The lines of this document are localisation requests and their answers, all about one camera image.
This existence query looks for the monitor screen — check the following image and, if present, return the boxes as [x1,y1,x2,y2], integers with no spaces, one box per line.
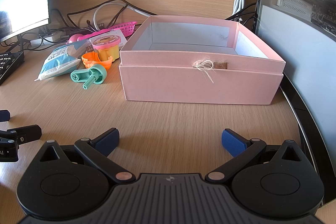
[253,0,336,205]

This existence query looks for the teal plastic toy press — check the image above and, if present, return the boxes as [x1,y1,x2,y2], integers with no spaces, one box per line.
[70,63,108,89]

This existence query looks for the orange plastic toy mold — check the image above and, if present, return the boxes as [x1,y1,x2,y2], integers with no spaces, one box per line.
[81,53,114,69]

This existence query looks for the wooden desktop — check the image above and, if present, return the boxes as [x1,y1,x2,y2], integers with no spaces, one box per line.
[0,38,324,224]

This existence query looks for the blue white tissue pack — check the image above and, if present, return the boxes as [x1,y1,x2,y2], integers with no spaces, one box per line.
[34,40,90,82]

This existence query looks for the pink toy ball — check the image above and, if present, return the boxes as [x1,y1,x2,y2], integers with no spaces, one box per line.
[69,34,90,44]

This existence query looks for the grey thick cable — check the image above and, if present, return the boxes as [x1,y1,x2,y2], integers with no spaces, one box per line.
[94,2,158,30]

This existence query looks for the yellow jar with pink lid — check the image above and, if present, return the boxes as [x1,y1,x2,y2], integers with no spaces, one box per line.
[90,35,122,62]

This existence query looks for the black keyboard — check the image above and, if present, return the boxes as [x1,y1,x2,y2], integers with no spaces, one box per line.
[0,51,25,86]

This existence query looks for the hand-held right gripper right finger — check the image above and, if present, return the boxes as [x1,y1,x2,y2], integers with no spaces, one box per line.
[205,128,303,185]

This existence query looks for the pink plastic toy strainer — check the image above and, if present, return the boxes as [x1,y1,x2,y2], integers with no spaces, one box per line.
[79,21,138,39]

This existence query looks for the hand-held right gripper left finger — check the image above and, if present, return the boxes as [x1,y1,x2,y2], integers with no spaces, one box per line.
[39,128,134,185]

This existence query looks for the black cables beside computer case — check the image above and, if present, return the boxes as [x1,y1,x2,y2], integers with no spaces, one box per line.
[224,2,259,30]

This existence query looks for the white power strip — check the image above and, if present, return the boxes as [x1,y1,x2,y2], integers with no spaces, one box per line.
[29,30,69,46]

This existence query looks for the pink cardboard box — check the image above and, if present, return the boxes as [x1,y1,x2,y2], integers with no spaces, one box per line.
[119,15,286,105]

